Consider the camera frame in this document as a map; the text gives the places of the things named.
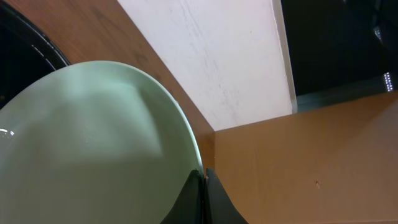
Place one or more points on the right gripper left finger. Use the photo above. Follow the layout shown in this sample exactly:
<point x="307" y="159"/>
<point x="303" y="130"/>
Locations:
<point x="188" y="207"/>

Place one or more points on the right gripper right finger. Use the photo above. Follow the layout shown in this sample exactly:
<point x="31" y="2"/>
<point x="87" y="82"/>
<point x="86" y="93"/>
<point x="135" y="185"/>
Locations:
<point x="218" y="208"/>

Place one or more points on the light blue plate top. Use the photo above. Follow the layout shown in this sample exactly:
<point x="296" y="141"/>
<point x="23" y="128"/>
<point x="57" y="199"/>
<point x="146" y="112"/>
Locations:
<point x="94" y="142"/>

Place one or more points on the round black serving tray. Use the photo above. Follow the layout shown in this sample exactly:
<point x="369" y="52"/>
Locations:
<point x="27" y="54"/>

